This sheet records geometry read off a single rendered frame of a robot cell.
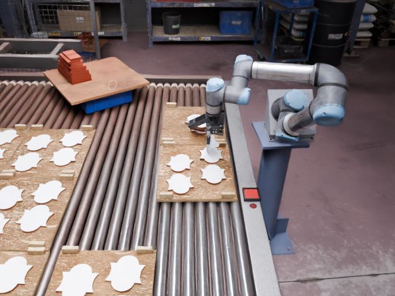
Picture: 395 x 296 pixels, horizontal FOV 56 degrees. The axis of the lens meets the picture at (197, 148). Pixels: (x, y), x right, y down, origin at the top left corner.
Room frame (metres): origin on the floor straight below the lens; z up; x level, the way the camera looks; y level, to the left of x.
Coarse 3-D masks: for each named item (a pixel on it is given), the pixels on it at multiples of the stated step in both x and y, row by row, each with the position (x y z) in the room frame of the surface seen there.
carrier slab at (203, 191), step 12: (168, 156) 1.50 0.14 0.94; (192, 156) 1.51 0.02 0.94; (228, 156) 1.52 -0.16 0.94; (168, 168) 1.41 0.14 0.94; (192, 168) 1.42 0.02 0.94; (204, 168) 1.42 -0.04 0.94; (228, 168) 1.42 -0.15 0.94; (192, 180) 1.32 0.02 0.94; (204, 180) 1.33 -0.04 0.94; (228, 180) 1.33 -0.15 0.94; (192, 192) 1.24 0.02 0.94; (204, 192) 1.25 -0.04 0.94; (216, 192) 1.25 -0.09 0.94
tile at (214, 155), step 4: (200, 152) 1.54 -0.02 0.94; (204, 152) 1.53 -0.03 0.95; (212, 152) 1.54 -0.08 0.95; (216, 152) 1.54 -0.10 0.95; (220, 152) 1.54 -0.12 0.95; (204, 156) 1.50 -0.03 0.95; (208, 156) 1.50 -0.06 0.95; (212, 156) 1.50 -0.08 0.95; (216, 156) 1.50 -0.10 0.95; (220, 156) 1.50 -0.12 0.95; (208, 160) 1.47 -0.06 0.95; (212, 160) 1.47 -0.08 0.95; (216, 160) 1.47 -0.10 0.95
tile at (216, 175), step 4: (212, 164) 1.43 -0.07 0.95; (208, 168) 1.40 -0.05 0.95; (212, 168) 1.41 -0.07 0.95; (216, 168) 1.41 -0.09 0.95; (204, 172) 1.37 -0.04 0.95; (208, 172) 1.37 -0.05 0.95; (212, 172) 1.37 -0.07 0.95; (216, 172) 1.38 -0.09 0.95; (220, 172) 1.38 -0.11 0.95; (204, 176) 1.34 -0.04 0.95; (208, 176) 1.34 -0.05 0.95; (212, 176) 1.34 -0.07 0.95; (216, 176) 1.34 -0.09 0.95; (220, 176) 1.35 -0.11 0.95; (224, 176) 1.35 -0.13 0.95; (208, 180) 1.31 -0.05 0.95; (212, 180) 1.31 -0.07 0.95; (216, 180) 1.32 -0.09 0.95; (220, 180) 1.32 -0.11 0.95; (212, 184) 1.30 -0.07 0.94
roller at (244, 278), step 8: (224, 120) 1.90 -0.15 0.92; (232, 168) 1.45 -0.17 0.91; (232, 208) 1.17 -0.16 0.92; (232, 216) 1.13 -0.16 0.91; (240, 216) 1.13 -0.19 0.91; (232, 224) 1.09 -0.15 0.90; (240, 224) 1.08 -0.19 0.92; (240, 232) 1.03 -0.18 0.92; (240, 240) 0.99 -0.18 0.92; (240, 248) 0.95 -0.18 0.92; (240, 256) 0.92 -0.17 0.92; (240, 264) 0.88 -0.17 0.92; (248, 264) 0.89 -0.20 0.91; (240, 272) 0.85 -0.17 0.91; (248, 272) 0.85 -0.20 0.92; (240, 280) 0.82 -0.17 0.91; (248, 280) 0.81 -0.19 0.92; (240, 288) 0.79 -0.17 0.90; (248, 288) 0.78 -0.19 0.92
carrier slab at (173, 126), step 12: (168, 108) 1.99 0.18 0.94; (180, 108) 2.00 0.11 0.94; (192, 108) 2.01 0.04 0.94; (204, 108) 2.01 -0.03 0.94; (168, 120) 1.85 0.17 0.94; (180, 120) 1.85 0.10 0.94; (168, 132) 1.73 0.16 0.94; (180, 132) 1.73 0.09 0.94; (180, 144) 1.62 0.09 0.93; (192, 144) 1.62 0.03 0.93; (204, 144) 1.62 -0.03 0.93
